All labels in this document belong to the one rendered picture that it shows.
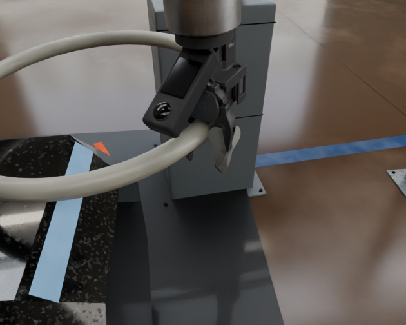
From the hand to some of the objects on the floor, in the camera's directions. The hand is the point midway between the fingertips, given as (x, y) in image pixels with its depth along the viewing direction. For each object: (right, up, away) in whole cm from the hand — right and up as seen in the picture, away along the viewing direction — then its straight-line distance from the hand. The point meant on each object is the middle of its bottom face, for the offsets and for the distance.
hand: (203, 162), depth 53 cm
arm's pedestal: (+1, -3, +125) cm, 125 cm away
